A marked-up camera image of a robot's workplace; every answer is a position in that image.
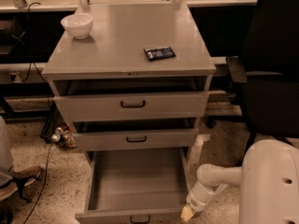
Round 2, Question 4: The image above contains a white bowl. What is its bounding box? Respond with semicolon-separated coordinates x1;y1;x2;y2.
61;13;93;39

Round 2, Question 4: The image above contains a tan shoe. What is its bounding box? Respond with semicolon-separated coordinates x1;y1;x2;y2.
0;165;43;203

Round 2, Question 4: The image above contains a grey drawer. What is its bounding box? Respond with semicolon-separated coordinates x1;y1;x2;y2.
75;147;191;224
74;118;198;151
54;77;208;122

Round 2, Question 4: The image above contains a black office chair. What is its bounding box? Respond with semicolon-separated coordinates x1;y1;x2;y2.
206;0;299;166

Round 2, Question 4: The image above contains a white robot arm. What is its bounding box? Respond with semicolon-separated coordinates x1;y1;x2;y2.
180;139;299;224

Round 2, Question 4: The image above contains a grey top drawer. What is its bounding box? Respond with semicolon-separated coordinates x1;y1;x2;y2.
54;77;208;122

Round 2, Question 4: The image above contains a wall power outlet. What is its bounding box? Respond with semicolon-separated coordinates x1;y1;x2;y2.
10;73;21;83

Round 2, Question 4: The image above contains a grey drawer cabinet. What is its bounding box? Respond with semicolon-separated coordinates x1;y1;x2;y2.
41;2;217;166

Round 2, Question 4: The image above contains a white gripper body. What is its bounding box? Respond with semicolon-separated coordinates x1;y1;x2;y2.
186;182;227;213

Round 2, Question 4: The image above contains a grey bottom drawer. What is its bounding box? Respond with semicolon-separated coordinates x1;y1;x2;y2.
75;147;191;224

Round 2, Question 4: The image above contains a dark blue snack packet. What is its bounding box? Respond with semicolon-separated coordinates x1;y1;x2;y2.
144;47;176;61

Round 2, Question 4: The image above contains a grey trouser leg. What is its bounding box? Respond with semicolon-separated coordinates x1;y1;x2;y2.
0;117;13;175

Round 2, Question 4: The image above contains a black power cable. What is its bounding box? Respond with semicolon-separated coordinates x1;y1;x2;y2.
12;2;54;224

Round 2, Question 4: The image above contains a grey middle drawer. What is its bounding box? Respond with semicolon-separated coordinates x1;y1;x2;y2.
74;118;198;151

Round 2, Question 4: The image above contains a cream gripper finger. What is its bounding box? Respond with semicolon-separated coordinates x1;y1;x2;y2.
180;205;195;222

